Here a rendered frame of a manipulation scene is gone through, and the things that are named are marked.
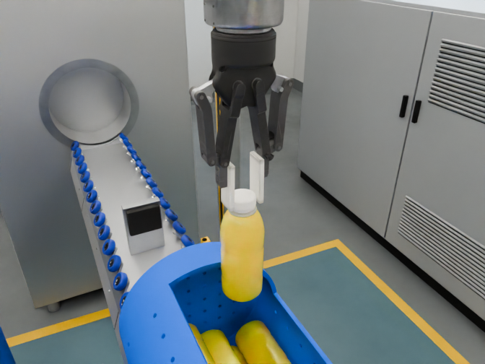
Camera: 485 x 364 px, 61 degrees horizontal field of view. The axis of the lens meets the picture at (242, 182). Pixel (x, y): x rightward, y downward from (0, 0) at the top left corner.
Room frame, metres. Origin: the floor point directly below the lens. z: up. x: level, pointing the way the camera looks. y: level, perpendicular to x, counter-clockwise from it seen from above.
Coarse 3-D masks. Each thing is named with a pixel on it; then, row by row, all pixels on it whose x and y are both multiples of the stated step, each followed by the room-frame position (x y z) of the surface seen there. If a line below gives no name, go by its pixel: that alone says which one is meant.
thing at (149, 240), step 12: (132, 204) 0.92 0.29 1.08; (144, 204) 0.93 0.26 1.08; (156, 204) 0.93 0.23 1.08; (132, 216) 0.89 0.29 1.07; (144, 216) 0.91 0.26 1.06; (156, 216) 0.92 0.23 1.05; (132, 228) 0.89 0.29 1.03; (144, 228) 0.91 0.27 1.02; (156, 228) 0.92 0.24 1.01; (132, 240) 0.90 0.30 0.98; (144, 240) 0.92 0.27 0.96; (156, 240) 0.93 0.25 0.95; (132, 252) 0.90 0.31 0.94
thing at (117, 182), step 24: (120, 144) 1.66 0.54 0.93; (72, 168) 1.54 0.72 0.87; (96, 168) 1.43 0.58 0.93; (120, 168) 1.43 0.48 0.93; (120, 192) 1.25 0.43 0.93; (144, 192) 1.25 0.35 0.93; (120, 216) 1.10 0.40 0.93; (96, 240) 1.02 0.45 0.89; (120, 240) 0.97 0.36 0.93; (168, 240) 0.97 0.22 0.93; (144, 264) 0.86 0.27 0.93; (120, 336) 0.68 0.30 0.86
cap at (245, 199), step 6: (240, 192) 0.50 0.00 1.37; (246, 192) 0.50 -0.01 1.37; (252, 192) 0.50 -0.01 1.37; (240, 198) 0.49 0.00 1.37; (246, 198) 0.49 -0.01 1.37; (252, 198) 0.49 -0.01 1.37; (240, 204) 0.47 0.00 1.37; (246, 204) 0.47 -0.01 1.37; (252, 204) 0.48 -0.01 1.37; (234, 210) 0.48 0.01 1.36; (240, 210) 0.48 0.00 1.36; (246, 210) 0.48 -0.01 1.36; (252, 210) 0.48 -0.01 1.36
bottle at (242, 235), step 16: (256, 208) 0.49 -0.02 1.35; (224, 224) 0.48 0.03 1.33; (240, 224) 0.47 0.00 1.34; (256, 224) 0.48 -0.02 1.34; (224, 240) 0.47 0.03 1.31; (240, 240) 0.46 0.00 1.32; (256, 240) 0.47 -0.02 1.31; (224, 256) 0.47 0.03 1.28; (240, 256) 0.46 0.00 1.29; (256, 256) 0.47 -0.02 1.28; (224, 272) 0.47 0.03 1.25; (240, 272) 0.46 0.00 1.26; (256, 272) 0.47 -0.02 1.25; (224, 288) 0.48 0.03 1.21; (240, 288) 0.46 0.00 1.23; (256, 288) 0.47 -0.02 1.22
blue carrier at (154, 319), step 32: (192, 256) 0.53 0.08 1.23; (160, 288) 0.47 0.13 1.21; (192, 288) 0.55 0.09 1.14; (128, 320) 0.46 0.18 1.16; (160, 320) 0.42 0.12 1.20; (192, 320) 0.55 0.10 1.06; (224, 320) 0.58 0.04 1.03; (288, 320) 0.52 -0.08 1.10; (128, 352) 0.43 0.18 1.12; (160, 352) 0.38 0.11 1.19; (192, 352) 0.36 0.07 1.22; (288, 352) 0.49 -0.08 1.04; (320, 352) 0.43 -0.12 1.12
